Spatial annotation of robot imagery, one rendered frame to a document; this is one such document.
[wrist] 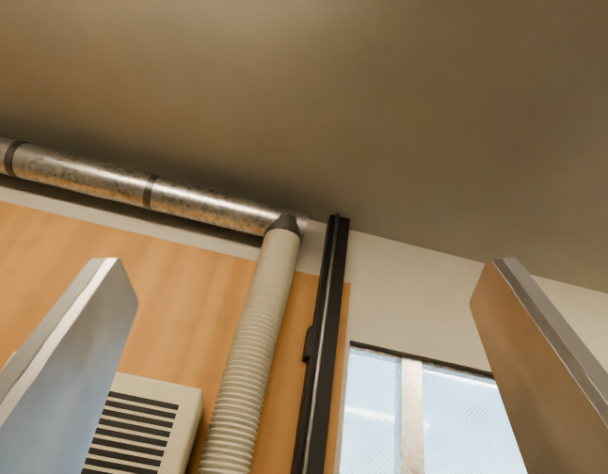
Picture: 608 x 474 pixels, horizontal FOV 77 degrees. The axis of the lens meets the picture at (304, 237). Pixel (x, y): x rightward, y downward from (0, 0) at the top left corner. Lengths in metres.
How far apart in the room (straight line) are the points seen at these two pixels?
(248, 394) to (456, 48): 1.21
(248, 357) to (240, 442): 0.24
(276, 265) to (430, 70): 0.85
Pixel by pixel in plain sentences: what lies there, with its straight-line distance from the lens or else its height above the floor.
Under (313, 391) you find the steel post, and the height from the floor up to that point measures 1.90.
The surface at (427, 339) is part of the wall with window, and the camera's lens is 1.76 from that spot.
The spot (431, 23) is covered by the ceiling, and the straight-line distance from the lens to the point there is 1.25.
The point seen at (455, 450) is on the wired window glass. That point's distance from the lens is 1.78.
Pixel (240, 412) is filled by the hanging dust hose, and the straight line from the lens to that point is 1.29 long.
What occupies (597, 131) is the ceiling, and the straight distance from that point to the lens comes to 1.59.
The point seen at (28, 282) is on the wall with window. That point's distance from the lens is 1.74.
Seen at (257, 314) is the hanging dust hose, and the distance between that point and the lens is 1.37.
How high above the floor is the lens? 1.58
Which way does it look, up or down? 35 degrees up
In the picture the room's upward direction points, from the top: 11 degrees clockwise
